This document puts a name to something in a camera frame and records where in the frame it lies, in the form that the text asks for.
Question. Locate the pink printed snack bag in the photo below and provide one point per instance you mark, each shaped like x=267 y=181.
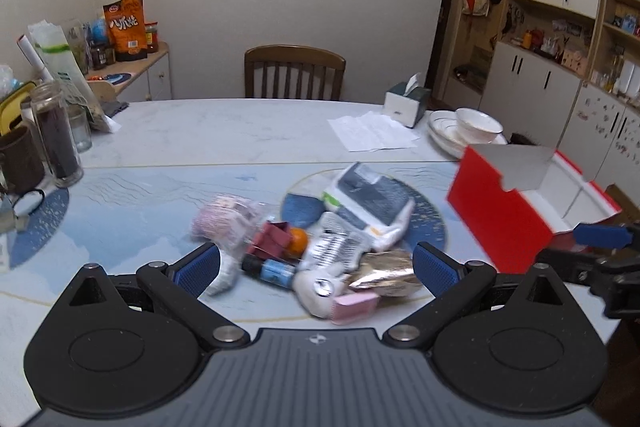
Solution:
x=229 y=221

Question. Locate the blue round mouse pad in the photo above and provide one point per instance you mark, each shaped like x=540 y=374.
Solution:
x=113 y=79

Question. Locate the white wall cabinet unit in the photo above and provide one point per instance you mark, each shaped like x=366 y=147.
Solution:
x=562 y=73

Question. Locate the glass jar with dark contents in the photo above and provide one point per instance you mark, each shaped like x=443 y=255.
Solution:
x=50 y=116

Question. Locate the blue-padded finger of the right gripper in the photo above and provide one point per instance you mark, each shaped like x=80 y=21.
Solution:
x=607 y=236

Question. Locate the white paper sheet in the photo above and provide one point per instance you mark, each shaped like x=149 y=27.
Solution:
x=371 y=132

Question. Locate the white side cabinet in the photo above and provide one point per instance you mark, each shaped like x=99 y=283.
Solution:
x=150 y=79

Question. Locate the pink eraser block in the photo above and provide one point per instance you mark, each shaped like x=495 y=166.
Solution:
x=353 y=307

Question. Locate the clear plastic noodle bag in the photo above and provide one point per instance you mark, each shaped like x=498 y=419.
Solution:
x=52 y=47

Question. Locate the dark red small box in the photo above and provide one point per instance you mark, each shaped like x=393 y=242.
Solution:
x=271 y=241

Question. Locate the red lidded sauce jar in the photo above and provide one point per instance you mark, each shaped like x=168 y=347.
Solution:
x=151 y=37

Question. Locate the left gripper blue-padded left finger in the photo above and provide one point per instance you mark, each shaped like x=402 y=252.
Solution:
x=174 y=290

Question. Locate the blue labelled small bottle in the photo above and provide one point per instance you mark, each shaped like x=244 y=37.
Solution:
x=269 y=271

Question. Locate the white gold-rimmed bowl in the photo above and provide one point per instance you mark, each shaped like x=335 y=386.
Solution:
x=477 y=127

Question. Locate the red white cardboard box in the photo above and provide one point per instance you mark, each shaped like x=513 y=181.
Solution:
x=515 y=198

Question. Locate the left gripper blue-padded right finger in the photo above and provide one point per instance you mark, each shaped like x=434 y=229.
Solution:
x=456 y=288

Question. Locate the gold foil snack packet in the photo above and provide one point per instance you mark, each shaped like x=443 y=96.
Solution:
x=387 y=274

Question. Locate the white plush pouch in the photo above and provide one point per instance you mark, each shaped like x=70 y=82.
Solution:
x=317 y=289

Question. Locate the small drinking glass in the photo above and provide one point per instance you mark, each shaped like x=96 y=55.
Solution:
x=79 y=123

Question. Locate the dark wooden chair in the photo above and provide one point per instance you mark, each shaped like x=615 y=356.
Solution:
x=293 y=72

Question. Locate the green white tissue box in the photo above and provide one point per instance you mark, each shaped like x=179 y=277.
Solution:
x=406 y=102

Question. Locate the silver foil printed sachet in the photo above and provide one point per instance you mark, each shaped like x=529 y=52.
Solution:
x=335 y=241

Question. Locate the small orange fruit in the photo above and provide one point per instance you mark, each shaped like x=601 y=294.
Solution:
x=298 y=243

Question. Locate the orange snack bag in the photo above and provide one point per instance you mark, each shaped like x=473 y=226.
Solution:
x=125 y=26

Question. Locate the dark brown mug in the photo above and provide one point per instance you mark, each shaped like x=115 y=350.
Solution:
x=21 y=167

